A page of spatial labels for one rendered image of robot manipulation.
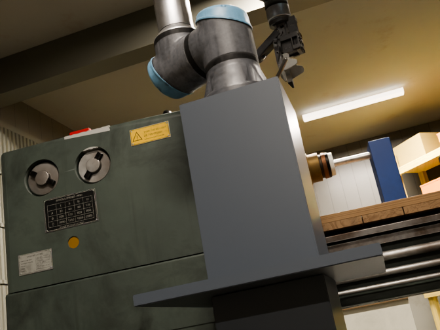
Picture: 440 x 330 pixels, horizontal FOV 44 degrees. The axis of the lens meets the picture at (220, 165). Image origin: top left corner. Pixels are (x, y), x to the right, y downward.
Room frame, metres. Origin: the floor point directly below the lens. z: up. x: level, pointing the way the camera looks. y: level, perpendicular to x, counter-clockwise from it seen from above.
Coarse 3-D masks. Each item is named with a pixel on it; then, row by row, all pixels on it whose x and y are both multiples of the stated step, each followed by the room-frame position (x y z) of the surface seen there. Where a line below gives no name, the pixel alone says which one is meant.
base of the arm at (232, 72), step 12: (216, 60) 0.99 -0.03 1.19; (228, 60) 0.98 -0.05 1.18; (240, 60) 0.98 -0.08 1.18; (252, 60) 1.00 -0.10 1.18; (216, 72) 0.99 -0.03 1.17; (228, 72) 0.98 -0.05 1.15; (240, 72) 0.97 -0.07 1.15; (252, 72) 0.99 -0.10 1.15; (216, 84) 0.98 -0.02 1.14; (228, 84) 0.97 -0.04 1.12; (240, 84) 0.96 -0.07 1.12; (204, 96) 1.02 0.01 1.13
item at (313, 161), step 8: (312, 160) 1.49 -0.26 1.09; (320, 160) 1.49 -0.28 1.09; (328, 160) 1.48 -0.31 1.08; (312, 168) 1.49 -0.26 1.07; (320, 168) 1.48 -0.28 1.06; (328, 168) 1.49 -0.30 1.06; (312, 176) 1.50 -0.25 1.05; (320, 176) 1.50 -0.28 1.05; (328, 176) 1.51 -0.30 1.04; (312, 184) 1.53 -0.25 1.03
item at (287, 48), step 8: (280, 16) 1.48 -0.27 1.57; (288, 16) 1.49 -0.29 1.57; (272, 24) 1.50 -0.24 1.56; (280, 24) 1.50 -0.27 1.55; (288, 24) 1.49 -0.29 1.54; (296, 24) 1.48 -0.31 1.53; (280, 32) 1.50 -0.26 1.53; (288, 32) 1.50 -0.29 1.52; (296, 32) 1.47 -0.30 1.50; (280, 40) 1.49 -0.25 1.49; (288, 40) 1.50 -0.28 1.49; (296, 40) 1.49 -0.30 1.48; (280, 48) 1.50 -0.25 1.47; (288, 48) 1.50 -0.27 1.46; (296, 48) 1.49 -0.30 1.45; (296, 56) 1.55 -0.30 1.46
